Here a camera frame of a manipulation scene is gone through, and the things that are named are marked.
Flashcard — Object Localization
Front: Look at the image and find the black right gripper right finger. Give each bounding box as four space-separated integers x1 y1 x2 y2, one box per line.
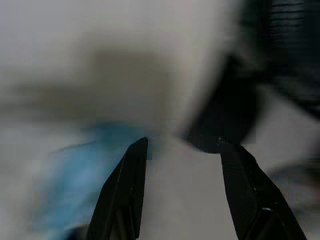
216 136 308 240

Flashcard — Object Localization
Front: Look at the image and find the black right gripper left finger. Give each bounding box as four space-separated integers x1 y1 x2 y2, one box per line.
86 136 150 240

